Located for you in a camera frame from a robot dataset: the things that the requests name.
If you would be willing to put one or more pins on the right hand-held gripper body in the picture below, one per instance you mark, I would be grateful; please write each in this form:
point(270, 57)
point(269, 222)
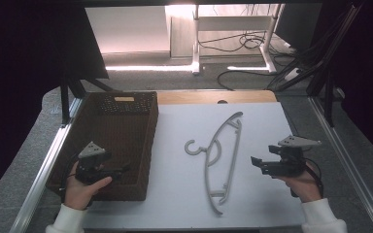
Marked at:
point(289, 161)

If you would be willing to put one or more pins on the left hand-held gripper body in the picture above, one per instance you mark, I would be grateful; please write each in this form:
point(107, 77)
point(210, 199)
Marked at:
point(89, 168)

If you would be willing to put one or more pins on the person's left hand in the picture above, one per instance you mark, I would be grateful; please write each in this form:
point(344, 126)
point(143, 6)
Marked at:
point(79, 192)

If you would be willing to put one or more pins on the person's right hand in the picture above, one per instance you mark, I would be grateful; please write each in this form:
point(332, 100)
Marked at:
point(304, 187)

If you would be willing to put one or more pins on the brown woven basket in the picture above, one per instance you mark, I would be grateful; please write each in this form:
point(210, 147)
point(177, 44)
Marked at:
point(123, 136)

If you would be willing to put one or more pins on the grey plastic clothes hanger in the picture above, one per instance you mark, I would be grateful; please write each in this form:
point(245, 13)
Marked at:
point(235, 152)

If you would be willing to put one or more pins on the white board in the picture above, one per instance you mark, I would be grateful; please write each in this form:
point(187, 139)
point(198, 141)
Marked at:
point(181, 194)

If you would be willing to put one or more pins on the black metal stand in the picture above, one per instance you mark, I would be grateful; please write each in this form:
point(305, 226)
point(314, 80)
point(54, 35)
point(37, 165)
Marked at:
point(65, 100)
point(329, 97)

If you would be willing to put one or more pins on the white power strip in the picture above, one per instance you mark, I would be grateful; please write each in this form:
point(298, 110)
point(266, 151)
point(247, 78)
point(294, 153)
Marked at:
point(292, 74)

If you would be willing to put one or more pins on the black curtain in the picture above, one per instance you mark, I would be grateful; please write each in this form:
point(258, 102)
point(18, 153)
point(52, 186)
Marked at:
point(19, 64)

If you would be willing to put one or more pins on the aluminium frame rail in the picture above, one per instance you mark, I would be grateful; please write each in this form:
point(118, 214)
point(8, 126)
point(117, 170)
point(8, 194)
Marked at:
point(42, 176)
point(346, 161)

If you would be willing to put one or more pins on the white desk frame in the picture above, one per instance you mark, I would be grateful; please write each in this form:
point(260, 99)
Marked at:
point(196, 48)

